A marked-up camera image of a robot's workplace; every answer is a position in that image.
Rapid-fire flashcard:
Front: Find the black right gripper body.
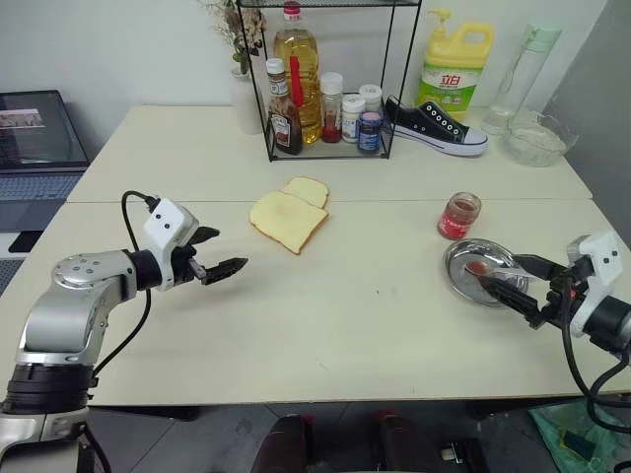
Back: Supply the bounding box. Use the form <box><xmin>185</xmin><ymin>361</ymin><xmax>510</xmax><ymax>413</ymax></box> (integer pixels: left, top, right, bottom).
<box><xmin>525</xmin><ymin>259</ymin><xmax>594</xmax><ymax>330</ymax></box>

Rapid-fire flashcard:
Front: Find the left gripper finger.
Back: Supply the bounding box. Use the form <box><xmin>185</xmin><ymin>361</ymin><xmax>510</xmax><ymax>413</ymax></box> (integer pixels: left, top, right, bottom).
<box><xmin>200</xmin><ymin>255</ymin><xmax>250</xmax><ymax>288</ymax></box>
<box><xmin>189</xmin><ymin>226</ymin><xmax>222</xmax><ymax>246</ymax></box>

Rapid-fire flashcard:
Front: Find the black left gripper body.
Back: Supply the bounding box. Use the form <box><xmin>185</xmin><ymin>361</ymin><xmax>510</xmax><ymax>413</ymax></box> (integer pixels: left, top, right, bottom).
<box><xmin>172</xmin><ymin>243</ymin><xmax>206</xmax><ymax>290</ymax></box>

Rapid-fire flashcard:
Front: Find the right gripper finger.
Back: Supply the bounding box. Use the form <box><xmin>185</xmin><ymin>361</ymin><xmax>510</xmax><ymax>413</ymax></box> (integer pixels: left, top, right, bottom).
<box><xmin>512</xmin><ymin>253</ymin><xmax>569</xmax><ymax>285</ymax></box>
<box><xmin>479</xmin><ymin>275</ymin><xmax>546</xmax><ymax>322</ymax></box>

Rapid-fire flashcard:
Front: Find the white bread slice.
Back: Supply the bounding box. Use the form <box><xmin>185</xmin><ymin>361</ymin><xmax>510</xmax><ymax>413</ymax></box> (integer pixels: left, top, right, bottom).
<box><xmin>248</xmin><ymin>190</ymin><xmax>330</xmax><ymax>256</ymax></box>
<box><xmin>281</xmin><ymin>176</ymin><xmax>330</xmax><ymax>210</ymax></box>

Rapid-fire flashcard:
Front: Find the red-labelled glass jam jar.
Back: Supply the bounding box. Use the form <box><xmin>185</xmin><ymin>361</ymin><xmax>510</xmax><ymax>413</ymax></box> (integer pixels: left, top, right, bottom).
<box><xmin>437</xmin><ymin>191</ymin><xmax>482</xmax><ymax>241</ymax></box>

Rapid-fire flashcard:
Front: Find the round steel plate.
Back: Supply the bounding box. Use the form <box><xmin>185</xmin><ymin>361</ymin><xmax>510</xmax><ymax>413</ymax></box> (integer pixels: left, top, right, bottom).
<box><xmin>442</xmin><ymin>237</ymin><xmax>529</xmax><ymax>307</ymax></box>

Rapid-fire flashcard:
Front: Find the green plastic bag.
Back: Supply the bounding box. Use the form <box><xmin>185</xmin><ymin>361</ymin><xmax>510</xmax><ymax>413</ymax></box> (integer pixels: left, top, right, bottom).
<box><xmin>529</xmin><ymin>398</ymin><xmax>631</xmax><ymax>473</ymax></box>

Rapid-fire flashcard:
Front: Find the glass bowl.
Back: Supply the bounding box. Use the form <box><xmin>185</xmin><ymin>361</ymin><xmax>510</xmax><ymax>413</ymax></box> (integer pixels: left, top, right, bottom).
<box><xmin>501</xmin><ymin>110</ymin><xmax>580</xmax><ymax>168</ymax></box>

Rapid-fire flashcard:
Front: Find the ketchup bottle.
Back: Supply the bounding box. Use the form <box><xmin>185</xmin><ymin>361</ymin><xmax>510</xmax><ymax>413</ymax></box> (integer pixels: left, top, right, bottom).
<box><xmin>265</xmin><ymin>57</ymin><xmax>304</xmax><ymax>157</ymax></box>

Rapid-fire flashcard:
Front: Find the spice bottle with red contents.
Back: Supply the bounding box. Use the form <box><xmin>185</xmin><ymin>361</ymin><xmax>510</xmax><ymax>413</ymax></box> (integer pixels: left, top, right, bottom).
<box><xmin>318</xmin><ymin>72</ymin><xmax>344</xmax><ymax>144</ymax></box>

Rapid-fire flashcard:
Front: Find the black canvas sneaker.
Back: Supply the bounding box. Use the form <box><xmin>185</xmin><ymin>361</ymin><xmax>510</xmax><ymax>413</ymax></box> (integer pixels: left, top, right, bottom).
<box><xmin>382</xmin><ymin>96</ymin><xmax>489</xmax><ymax>158</ymax></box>

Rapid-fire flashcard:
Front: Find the dark rounded shape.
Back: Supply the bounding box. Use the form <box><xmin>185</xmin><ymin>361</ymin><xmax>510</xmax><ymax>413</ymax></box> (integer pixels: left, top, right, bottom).
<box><xmin>250</xmin><ymin>413</ymin><xmax>316</xmax><ymax>473</ymax></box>

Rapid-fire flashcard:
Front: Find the white seasoning bottle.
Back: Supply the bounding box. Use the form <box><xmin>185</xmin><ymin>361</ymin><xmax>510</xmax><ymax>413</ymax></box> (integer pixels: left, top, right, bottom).
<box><xmin>341</xmin><ymin>94</ymin><xmax>367</xmax><ymax>144</ymax></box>
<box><xmin>358</xmin><ymin>84</ymin><xmax>384</xmax><ymax>114</ymax></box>

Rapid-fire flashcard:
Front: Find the blue-labelled jar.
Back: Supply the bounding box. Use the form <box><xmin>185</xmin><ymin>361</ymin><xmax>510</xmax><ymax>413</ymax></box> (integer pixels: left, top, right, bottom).
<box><xmin>357</xmin><ymin>110</ymin><xmax>384</xmax><ymax>153</ymax></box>

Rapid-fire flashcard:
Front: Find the clear bottle with green lid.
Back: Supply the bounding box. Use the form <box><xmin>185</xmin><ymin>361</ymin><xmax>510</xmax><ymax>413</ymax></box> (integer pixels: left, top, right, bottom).
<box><xmin>480</xmin><ymin>23</ymin><xmax>563</xmax><ymax>138</ymax></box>

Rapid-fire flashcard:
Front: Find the grey laptop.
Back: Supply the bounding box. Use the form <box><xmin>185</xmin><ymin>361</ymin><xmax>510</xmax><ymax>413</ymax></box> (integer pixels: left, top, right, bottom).
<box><xmin>0</xmin><ymin>90</ymin><xmax>90</xmax><ymax>233</ymax></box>

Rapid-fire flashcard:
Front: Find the cooking oil bottle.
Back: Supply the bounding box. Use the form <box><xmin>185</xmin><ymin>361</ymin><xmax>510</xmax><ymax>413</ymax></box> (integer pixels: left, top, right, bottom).
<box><xmin>272</xmin><ymin>1</ymin><xmax>320</xmax><ymax>147</ymax></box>

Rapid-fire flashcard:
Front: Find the dried flower bouquet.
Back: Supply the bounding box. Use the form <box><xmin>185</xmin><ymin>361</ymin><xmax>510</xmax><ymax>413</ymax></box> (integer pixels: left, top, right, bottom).
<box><xmin>196</xmin><ymin>0</ymin><xmax>267</xmax><ymax>78</ymax></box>

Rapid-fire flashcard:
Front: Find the yellow detergent bottle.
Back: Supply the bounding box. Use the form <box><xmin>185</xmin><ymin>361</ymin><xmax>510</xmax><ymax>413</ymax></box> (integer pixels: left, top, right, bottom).
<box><xmin>415</xmin><ymin>8</ymin><xmax>496</xmax><ymax>122</ymax></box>

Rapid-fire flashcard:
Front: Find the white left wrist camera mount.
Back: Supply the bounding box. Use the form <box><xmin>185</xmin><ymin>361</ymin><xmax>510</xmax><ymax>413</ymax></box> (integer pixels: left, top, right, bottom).
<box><xmin>142</xmin><ymin>198</ymin><xmax>201</xmax><ymax>292</ymax></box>

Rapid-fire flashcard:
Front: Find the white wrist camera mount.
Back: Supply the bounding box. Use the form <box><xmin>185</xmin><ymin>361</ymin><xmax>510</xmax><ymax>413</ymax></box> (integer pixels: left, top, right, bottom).
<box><xmin>142</xmin><ymin>198</ymin><xmax>201</xmax><ymax>292</ymax></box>
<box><xmin>566</xmin><ymin>231</ymin><xmax>623</xmax><ymax>338</ymax></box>

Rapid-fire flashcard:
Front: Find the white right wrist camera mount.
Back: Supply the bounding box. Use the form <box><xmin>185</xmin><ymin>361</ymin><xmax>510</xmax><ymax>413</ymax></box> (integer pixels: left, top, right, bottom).
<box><xmin>566</xmin><ymin>231</ymin><xmax>623</xmax><ymax>338</ymax></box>

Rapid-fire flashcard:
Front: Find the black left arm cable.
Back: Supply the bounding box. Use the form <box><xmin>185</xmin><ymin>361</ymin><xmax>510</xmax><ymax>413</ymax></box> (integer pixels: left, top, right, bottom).
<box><xmin>93</xmin><ymin>190</ymin><xmax>160</xmax><ymax>378</ymax></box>

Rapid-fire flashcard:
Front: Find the black wire rack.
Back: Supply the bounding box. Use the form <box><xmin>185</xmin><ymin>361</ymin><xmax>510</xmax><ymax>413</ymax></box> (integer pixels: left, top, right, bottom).
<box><xmin>235</xmin><ymin>0</ymin><xmax>423</xmax><ymax>163</ymax></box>

